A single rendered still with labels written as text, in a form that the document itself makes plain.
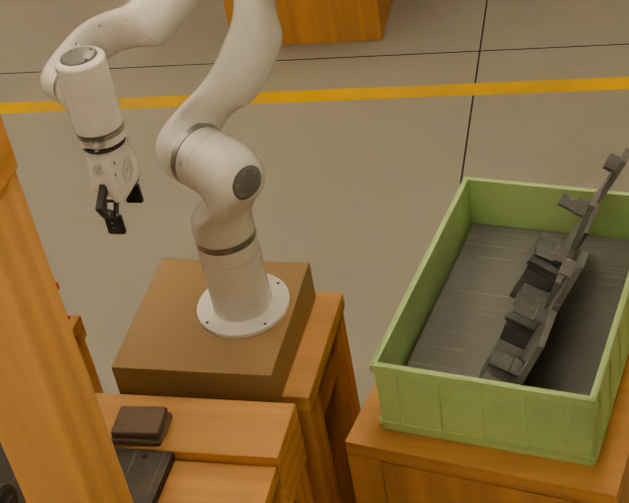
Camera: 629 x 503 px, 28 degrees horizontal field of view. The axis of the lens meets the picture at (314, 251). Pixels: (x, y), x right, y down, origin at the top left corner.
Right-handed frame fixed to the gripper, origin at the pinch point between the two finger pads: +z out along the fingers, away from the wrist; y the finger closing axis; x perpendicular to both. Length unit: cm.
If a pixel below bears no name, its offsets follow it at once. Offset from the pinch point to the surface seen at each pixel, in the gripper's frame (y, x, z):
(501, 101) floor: 248, -32, 130
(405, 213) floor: 176, -7, 130
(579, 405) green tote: -6, -78, 36
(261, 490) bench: -25, -24, 42
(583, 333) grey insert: 23, -77, 45
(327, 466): 5, -26, 69
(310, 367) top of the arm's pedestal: 10, -24, 45
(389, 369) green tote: -1, -44, 34
